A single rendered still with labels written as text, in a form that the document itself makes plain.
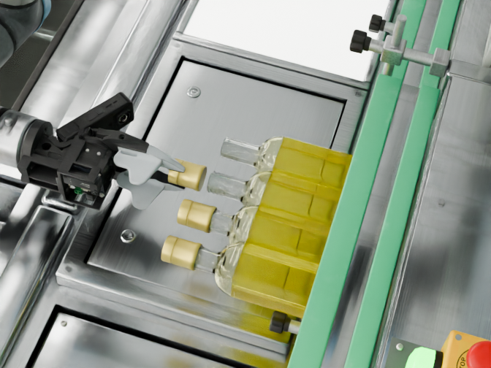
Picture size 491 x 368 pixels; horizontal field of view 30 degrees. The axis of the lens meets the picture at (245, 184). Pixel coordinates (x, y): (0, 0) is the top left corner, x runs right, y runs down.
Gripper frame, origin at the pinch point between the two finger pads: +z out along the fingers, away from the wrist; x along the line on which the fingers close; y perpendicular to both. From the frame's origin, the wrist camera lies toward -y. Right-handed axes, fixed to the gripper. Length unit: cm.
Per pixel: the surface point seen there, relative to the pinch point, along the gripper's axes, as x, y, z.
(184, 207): 1.9, 6.1, 3.2
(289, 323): -4.3, 14.4, 20.2
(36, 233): -12.6, 8.6, -18.5
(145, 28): -12.7, -33.8, -18.3
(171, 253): 1.5, 12.6, 3.8
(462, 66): 15.7, -16.7, 32.1
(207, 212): 2.0, 5.9, 6.3
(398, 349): 16.1, 23.1, 32.5
